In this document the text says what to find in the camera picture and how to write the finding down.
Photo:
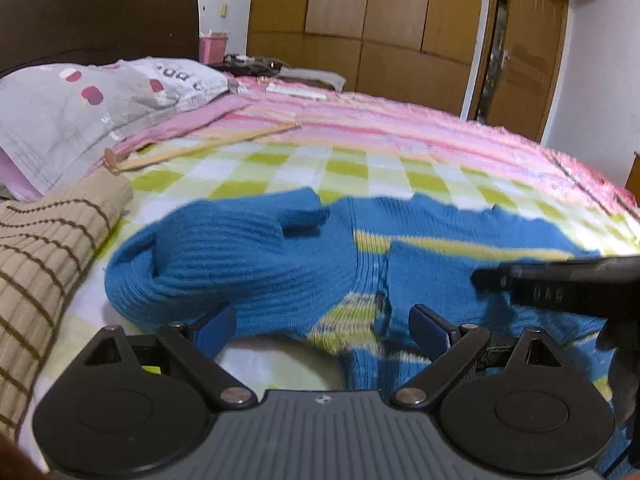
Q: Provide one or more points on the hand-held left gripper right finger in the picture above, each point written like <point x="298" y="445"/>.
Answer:
<point x="430" y="330"/>

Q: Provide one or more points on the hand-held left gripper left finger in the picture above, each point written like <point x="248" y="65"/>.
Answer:
<point x="217" y="329"/>

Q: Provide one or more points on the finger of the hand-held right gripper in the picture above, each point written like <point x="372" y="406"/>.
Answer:
<point x="490" y="277"/>

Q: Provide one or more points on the blue knitted sweater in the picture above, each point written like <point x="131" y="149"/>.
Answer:
<point x="225" y="260"/>

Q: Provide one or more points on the green white checkered plastic sheet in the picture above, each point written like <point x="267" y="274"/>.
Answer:
<point x="350" y="165"/>

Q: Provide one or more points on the pink striped bedspread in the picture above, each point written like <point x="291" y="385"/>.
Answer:
<point x="400" y="120"/>

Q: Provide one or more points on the wooden stick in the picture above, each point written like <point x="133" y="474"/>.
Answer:
<point x="200" y="147"/>

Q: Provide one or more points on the beige striped cloth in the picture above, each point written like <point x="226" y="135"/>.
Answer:
<point x="45" y="260"/>

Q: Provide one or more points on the brown wooden door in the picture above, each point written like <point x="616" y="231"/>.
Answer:
<point x="530" y="60"/>

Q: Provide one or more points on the white paper strip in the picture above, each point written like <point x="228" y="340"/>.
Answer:
<point x="295" y="92"/>

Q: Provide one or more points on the grey pillow with pink dots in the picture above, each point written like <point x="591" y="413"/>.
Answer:
<point x="75" y="110"/>

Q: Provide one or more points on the grey cloth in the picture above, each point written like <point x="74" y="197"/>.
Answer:
<point x="315" y="77"/>

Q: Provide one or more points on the black electronic device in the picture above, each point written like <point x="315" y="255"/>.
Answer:
<point x="250" y="64"/>

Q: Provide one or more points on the pink plastic box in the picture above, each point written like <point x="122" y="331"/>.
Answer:
<point x="214" y="47"/>

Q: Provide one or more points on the brown wooden wardrobe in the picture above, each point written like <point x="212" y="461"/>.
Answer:
<point x="375" y="10"/>

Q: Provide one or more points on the dark wooden headboard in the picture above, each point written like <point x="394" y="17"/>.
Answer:
<point x="90" y="5"/>

